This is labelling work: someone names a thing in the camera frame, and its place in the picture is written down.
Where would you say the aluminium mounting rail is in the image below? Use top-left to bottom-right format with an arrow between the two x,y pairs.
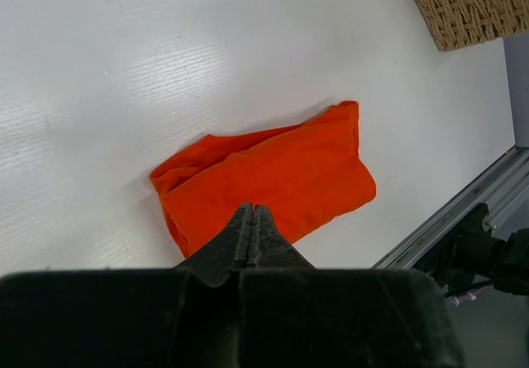
374,146 -> 528,269

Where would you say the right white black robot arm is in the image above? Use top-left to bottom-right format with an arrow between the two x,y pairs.
413,203 -> 528,299

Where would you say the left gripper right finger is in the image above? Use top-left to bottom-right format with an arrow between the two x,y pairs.
238,206 -> 465,367

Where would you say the wicker basket with liner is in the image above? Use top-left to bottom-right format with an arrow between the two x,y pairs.
415,0 -> 528,51

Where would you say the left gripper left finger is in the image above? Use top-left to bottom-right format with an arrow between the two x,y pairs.
1,203 -> 253,367

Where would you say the orange t shirt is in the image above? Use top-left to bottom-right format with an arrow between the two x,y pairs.
150,101 -> 376,257

